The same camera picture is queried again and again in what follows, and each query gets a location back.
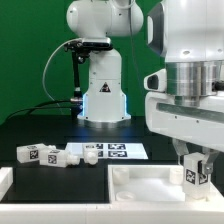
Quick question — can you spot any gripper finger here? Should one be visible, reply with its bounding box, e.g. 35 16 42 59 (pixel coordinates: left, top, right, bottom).
172 139 189 164
198 148 219 175

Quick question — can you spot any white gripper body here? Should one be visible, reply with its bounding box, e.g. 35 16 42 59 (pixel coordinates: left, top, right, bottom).
144 69 224 152

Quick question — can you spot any white square tabletop part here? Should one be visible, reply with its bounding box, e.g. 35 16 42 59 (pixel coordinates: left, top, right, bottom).
108 165 218 202

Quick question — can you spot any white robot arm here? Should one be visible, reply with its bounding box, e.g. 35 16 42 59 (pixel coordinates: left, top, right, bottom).
67 0 224 174

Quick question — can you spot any white U-shaped fence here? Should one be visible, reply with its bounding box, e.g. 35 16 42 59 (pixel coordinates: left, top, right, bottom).
0 167 224 224

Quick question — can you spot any white marker sheet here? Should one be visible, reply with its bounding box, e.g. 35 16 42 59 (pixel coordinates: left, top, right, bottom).
64 142 150 160

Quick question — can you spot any black camera stand pole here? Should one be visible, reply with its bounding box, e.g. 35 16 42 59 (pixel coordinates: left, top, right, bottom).
71 52 83 119

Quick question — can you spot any black camera on stand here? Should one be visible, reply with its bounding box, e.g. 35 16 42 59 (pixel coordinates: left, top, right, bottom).
64 38 113 52

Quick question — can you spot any grey camera cable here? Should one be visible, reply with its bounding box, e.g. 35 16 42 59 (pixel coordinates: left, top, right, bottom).
41 38 80 105

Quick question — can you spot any black cable on table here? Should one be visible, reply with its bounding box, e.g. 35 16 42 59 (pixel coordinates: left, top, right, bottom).
6 99 82 121

